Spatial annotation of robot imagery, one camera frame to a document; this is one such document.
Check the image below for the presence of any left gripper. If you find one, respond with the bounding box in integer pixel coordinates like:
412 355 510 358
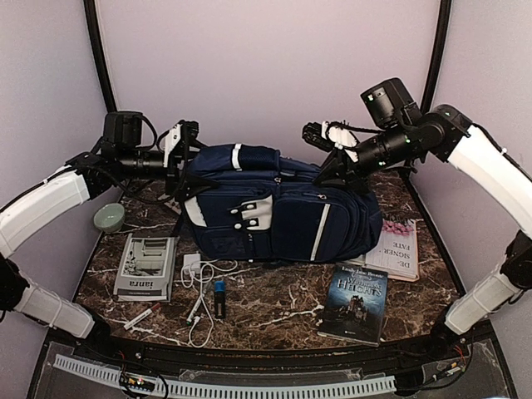
118 138 219 201

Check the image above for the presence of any navy blue student backpack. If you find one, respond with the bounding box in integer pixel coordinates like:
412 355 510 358
183 143 382 263

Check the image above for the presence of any Wuthering Heights dark book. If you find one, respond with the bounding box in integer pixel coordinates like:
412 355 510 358
318 263 388 347

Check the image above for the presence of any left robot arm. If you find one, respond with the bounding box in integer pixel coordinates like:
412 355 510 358
1 111 204 362

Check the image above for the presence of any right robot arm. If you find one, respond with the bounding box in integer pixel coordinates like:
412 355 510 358
303 77 531 361

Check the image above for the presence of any grey hardcover book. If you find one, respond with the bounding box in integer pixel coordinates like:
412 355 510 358
346 254 367 266

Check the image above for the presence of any pale green ceramic bowl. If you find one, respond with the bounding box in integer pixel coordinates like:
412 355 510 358
93 203 126 234

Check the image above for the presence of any pink flowered white book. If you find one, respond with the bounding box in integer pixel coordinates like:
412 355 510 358
364 219 419 282

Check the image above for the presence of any grey ianra booklet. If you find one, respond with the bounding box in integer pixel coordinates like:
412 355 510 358
113 234 179 303

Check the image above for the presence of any red capped white marker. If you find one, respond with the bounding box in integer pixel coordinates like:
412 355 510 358
123 303 161 331

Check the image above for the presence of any green capped white marker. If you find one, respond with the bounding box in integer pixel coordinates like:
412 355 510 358
186 293 204 325

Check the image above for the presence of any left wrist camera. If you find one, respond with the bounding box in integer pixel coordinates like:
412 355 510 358
156 120 200 167

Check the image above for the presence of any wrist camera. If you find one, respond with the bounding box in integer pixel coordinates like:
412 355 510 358
156 120 200 167
302 121 359 152

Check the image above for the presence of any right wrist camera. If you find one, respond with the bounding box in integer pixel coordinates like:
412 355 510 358
302 121 359 152

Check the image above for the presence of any white charger with cable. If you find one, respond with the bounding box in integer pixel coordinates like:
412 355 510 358
180 253 238 348

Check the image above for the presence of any left black frame post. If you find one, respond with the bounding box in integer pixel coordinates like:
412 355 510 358
83 0 118 112

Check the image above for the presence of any black frame post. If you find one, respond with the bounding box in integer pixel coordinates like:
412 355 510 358
83 0 118 112
420 0 452 114

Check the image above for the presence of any right black frame post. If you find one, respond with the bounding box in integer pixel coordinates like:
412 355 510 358
420 0 452 114

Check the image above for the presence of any grey slotted cable duct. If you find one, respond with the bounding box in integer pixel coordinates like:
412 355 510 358
53 355 397 399

